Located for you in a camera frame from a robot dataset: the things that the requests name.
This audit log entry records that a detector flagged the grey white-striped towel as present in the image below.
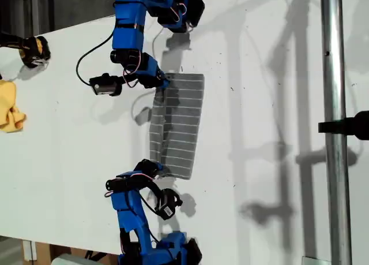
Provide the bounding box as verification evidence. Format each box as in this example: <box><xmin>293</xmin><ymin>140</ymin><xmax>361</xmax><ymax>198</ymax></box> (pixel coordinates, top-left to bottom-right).
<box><xmin>148</xmin><ymin>72</ymin><xmax>206</xmax><ymax>181</ymax></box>

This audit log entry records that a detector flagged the yellow cloth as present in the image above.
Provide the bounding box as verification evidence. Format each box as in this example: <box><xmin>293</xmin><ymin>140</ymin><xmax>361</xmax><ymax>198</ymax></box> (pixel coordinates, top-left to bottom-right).
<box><xmin>0</xmin><ymin>79</ymin><xmax>27</xmax><ymax>133</ymax></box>

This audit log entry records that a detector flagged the black clamp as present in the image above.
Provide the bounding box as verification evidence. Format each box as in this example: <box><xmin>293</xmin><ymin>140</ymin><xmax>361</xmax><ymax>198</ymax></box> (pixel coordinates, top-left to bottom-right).
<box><xmin>318</xmin><ymin>110</ymin><xmax>369</xmax><ymax>141</ymax></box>

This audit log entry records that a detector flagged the camera black cable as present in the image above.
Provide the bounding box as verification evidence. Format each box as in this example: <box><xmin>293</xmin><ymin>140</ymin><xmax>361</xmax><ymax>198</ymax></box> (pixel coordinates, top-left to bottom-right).
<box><xmin>139</xmin><ymin>189</ymin><xmax>162</xmax><ymax>215</ymax></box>
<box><xmin>76</xmin><ymin>30</ymin><xmax>115</xmax><ymax>87</ymax></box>

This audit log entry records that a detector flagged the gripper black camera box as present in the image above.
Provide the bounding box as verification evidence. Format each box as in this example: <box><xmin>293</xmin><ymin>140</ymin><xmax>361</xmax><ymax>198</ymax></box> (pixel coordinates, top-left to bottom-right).
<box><xmin>155</xmin><ymin>188</ymin><xmax>184</xmax><ymax>221</ymax></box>
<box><xmin>89</xmin><ymin>72</ymin><xmax>123</xmax><ymax>98</ymax></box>

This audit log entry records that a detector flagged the white table bracket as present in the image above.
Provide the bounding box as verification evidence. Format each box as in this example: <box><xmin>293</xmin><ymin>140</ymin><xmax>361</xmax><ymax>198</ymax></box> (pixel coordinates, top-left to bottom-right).
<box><xmin>22</xmin><ymin>240</ymin><xmax>37</xmax><ymax>262</ymax></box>

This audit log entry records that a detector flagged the steel post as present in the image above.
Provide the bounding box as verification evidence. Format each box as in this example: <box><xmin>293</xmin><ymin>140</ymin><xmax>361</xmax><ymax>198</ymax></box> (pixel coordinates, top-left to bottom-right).
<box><xmin>319</xmin><ymin>0</ymin><xmax>353</xmax><ymax>265</ymax></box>

